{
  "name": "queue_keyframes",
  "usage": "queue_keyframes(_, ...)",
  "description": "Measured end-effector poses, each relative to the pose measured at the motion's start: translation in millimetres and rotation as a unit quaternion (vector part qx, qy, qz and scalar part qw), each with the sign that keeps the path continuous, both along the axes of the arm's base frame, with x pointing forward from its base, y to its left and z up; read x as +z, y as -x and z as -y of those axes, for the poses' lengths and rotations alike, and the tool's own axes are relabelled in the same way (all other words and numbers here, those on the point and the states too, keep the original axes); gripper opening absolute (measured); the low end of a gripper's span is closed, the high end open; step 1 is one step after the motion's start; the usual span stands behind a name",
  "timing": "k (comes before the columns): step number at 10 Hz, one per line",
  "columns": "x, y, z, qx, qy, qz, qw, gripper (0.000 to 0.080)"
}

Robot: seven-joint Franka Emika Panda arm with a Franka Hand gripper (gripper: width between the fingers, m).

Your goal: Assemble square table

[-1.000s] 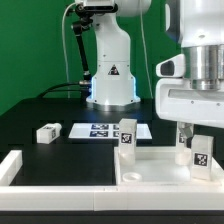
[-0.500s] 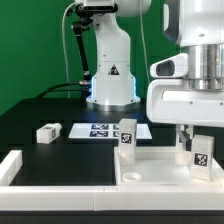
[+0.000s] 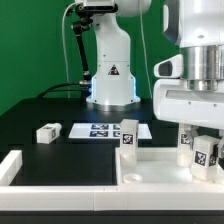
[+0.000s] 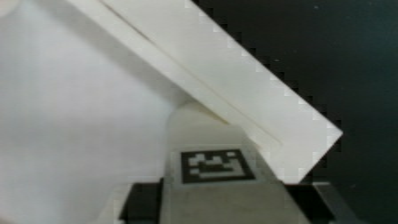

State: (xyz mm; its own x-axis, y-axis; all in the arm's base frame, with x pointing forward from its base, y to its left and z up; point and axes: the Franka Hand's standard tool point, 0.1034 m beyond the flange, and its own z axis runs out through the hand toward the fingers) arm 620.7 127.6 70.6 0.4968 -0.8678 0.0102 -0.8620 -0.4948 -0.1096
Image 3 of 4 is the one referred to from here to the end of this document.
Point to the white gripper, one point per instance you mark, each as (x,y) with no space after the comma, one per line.
(174,102)

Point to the white square table top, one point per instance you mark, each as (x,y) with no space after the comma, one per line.
(153,166)

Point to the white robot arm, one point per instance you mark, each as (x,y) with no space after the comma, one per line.
(190,85)

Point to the white U-shaped obstacle fence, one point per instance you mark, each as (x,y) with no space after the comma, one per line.
(205,196)

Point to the white sheet with tag markers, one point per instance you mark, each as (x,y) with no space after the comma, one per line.
(95,131)

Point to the grey camera on mount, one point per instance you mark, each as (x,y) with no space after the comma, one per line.
(99,4)

